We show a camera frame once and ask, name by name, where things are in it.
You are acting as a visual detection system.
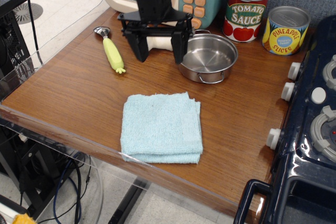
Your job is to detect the tomato sauce can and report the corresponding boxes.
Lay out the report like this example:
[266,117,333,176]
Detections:
[223,0,268,42]

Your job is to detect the ice cream scoop yellow handle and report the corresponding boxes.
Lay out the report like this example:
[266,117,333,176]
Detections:
[93,26,126,74]

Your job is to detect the yellow sponge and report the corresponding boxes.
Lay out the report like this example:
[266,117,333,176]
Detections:
[12,214,36,224]

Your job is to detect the light blue cloth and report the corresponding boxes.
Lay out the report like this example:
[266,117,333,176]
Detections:
[120,92,203,164]

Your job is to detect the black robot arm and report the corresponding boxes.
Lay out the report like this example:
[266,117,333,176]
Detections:
[118,0,193,64]

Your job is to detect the white stove knob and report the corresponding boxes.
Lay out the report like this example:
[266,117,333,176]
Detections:
[288,62,301,81]
[281,82,295,102]
[266,129,281,150]

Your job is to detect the small steel pot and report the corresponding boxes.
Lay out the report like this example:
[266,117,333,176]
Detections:
[178,33,238,84]

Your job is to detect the pineapple slices can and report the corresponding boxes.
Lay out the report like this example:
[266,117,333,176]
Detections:
[262,6,311,56]

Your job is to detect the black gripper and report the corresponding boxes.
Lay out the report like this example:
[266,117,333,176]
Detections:
[118,0,193,64]

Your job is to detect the dark blue toy stove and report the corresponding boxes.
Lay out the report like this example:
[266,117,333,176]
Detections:
[234,16,335,223]

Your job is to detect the plush toy mushroom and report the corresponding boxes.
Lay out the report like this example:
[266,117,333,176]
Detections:
[146,36,173,51]

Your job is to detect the black cable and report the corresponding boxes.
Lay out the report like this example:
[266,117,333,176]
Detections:
[36,155,92,224]

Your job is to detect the blue cable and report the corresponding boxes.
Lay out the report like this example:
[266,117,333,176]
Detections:
[52,153,82,224]

